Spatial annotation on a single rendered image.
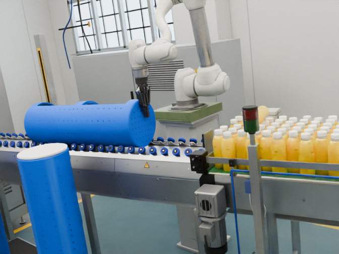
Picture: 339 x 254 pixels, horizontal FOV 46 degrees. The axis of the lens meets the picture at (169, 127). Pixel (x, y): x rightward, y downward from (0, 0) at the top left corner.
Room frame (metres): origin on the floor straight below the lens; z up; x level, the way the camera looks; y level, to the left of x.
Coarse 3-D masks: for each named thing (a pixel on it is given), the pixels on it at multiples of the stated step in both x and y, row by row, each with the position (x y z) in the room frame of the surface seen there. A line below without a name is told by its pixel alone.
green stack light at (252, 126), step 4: (244, 120) 1.57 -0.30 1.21; (248, 120) 1.55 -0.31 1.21; (252, 120) 1.55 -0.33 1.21; (256, 120) 1.55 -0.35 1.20; (244, 124) 1.57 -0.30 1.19; (248, 124) 1.55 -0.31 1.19; (252, 124) 1.55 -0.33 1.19; (256, 124) 1.55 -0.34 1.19; (244, 128) 1.57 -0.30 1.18; (248, 128) 1.56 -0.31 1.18; (252, 128) 1.55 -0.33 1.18; (256, 128) 1.55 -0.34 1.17; (248, 132) 1.56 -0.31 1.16; (252, 132) 1.55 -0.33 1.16
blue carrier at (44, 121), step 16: (32, 112) 2.65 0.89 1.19; (48, 112) 2.56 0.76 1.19; (64, 112) 2.49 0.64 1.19; (80, 112) 2.42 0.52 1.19; (96, 112) 2.35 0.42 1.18; (112, 112) 2.28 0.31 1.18; (128, 112) 2.22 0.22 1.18; (32, 128) 2.61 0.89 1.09; (48, 128) 2.53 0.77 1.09; (64, 128) 2.45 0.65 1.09; (80, 128) 2.38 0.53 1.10; (96, 128) 2.31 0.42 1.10; (112, 128) 2.25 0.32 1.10; (128, 128) 2.19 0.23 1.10; (144, 128) 2.31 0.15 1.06; (80, 144) 2.48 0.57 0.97; (96, 144) 2.39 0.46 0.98; (112, 144) 2.32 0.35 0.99; (128, 144) 2.25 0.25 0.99; (144, 144) 2.29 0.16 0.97
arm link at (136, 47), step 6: (132, 42) 2.28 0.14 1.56; (138, 42) 2.27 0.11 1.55; (144, 42) 2.30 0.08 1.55; (132, 48) 2.27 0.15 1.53; (138, 48) 2.26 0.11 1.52; (144, 48) 2.25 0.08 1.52; (132, 54) 2.27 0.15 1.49; (138, 54) 2.25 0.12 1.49; (144, 54) 2.23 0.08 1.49; (132, 60) 2.28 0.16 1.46; (138, 60) 2.25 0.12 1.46; (144, 60) 2.24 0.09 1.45; (132, 66) 2.29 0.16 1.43; (138, 66) 2.27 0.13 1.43; (144, 66) 2.28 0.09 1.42
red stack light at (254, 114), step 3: (243, 111) 1.57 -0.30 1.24; (246, 111) 1.56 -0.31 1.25; (249, 111) 1.55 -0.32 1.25; (252, 111) 1.55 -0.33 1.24; (255, 111) 1.55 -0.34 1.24; (243, 114) 1.57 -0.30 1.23; (246, 114) 1.56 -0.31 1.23; (249, 114) 1.55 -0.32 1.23; (252, 114) 1.55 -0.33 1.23; (255, 114) 1.55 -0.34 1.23; (258, 114) 1.57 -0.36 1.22; (243, 117) 1.57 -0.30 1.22; (246, 117) 1.56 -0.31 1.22; (249, 117) 1.55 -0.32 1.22; (252, 117) 1.55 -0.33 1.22; (255, 117) 1.55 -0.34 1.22; (258, 117) 1.56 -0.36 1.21
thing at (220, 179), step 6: (204, 174) 1.85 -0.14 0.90; (210, 174) 1.84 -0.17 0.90; (216, 174) 1.83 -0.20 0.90; (222, 174) 1.82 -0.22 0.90; (228, 174) 1.81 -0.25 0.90; (204, 180) 1.86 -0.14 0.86; (210, 180) 1.84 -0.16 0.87; (216, 180) 1.82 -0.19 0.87; (222, 180) 1.81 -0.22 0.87; (228, 180) 1.79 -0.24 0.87; (228, 186) 1.79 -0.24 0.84; (228, 192) 1.79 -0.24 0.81; (228, 198) 1.79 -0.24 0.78; (228, 204) 1.80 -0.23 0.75; (228, 210) 1.84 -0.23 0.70
